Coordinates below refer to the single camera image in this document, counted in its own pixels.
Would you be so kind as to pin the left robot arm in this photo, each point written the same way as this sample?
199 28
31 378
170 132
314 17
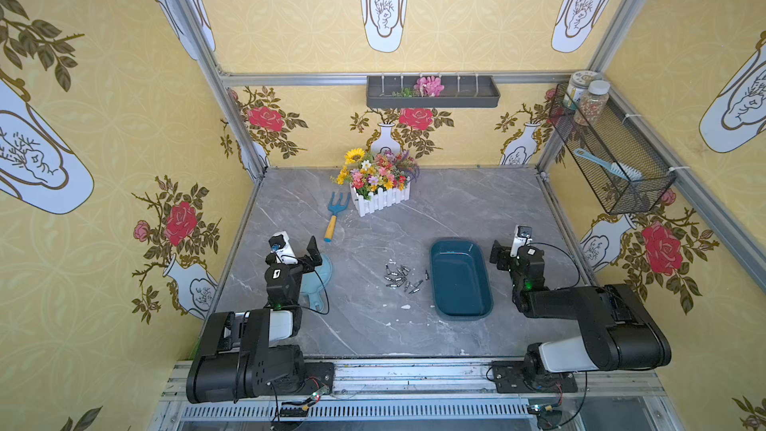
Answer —
241 355

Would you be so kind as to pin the teal plastic storage box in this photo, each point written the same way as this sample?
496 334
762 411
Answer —
460 281

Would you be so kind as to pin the black wire mesh basket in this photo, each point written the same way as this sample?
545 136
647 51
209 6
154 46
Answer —
613 138

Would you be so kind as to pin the blue yellow garden fork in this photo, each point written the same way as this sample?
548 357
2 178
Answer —
338 204

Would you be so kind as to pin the glass jar behind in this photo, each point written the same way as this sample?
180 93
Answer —
578 84

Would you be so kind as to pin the flower pot white fence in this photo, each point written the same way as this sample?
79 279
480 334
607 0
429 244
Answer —
377 181

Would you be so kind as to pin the pink flower on shelf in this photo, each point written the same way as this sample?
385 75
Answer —
429 86

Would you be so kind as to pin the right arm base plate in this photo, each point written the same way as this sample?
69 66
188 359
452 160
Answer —
519 377

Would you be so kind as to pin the blue white brush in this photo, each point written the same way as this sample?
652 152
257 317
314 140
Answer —
619 170

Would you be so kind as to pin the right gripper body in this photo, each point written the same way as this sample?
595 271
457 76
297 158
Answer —
506 256

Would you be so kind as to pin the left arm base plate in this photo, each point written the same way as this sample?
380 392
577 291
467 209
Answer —
311 374

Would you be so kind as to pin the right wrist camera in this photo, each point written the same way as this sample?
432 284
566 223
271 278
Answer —
522 236

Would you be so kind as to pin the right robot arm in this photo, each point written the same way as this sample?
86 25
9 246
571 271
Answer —
615 331

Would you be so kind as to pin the dark wall shelf tray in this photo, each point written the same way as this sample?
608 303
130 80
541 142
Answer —
471 91

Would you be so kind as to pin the light blue dustpan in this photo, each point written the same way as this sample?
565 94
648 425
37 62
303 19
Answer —
314 286

